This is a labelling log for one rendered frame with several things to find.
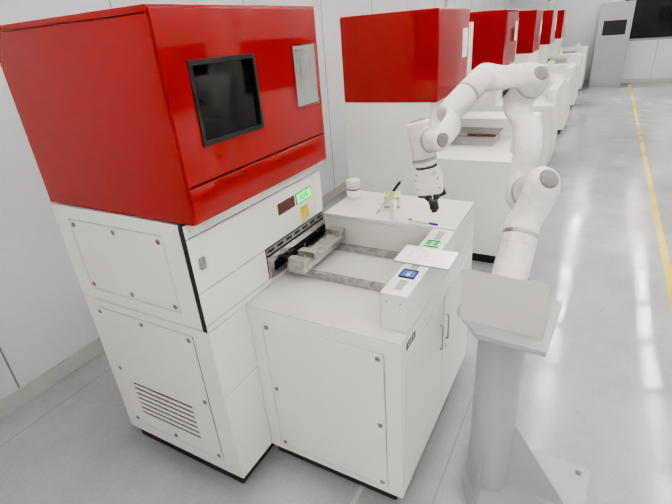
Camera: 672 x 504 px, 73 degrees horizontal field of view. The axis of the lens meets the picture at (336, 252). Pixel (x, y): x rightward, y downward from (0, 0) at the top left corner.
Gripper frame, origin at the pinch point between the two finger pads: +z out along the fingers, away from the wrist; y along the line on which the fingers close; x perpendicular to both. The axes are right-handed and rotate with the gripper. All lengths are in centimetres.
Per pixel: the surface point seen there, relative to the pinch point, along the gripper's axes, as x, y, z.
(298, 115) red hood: -4, -45, -43
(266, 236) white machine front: -28, -59, -3
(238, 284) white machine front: -48, -61, 7
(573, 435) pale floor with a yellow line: 22, 36, 122
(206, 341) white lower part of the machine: -66, -66, 20
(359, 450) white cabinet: -46, -31, 81
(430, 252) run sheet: -7.8, -1.8, 15.1
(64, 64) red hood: -66, -79, -76
